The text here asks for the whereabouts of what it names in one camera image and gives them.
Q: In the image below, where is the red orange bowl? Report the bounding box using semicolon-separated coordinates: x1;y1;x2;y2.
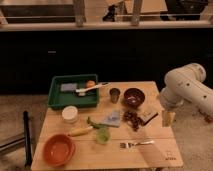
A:
42;134;76;167

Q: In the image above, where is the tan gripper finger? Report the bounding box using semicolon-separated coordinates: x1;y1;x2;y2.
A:
162;111;175;127

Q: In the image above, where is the grey sponge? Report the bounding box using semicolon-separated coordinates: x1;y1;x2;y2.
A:
61;83;77;92

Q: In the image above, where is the orange fruit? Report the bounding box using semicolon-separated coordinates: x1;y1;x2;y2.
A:
86;80;96;88

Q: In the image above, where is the silver metal fork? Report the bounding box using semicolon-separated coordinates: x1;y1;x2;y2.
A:
119;140;154;149

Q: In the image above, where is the white lidded jar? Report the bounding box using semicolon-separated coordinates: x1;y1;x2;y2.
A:
62;106;78;123

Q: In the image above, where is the small metal cup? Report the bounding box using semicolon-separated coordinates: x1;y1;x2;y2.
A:
110;88;120;103

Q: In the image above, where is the green plastic cup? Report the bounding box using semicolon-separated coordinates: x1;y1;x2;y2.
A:
96;127;110;144

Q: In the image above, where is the green plastic tray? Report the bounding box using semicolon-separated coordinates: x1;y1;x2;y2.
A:
48;74;99;110

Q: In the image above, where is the dark maroon bowl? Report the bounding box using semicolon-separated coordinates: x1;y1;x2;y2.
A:
124;88;145;108

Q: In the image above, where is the green vegetable piece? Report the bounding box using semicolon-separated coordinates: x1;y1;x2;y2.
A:
87;117;100;129

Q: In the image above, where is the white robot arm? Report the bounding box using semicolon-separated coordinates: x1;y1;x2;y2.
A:
159;63;213;127

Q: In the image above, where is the black pole stand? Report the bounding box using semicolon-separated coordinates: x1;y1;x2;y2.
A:
23;111;32;166

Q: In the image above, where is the white spatula brush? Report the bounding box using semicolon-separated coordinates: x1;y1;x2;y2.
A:
75;82;109;93

